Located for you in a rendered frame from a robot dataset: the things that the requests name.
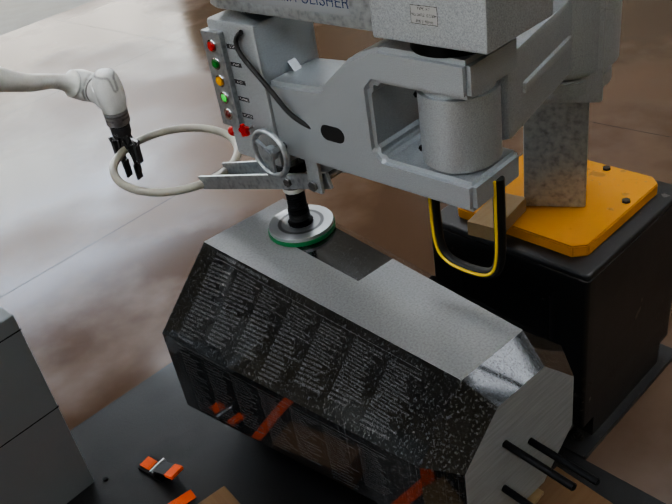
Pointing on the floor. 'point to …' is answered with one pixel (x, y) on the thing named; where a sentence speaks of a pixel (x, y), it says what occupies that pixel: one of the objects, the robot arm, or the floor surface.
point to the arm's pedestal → (33, 430)
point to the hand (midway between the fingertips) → (133, 169)
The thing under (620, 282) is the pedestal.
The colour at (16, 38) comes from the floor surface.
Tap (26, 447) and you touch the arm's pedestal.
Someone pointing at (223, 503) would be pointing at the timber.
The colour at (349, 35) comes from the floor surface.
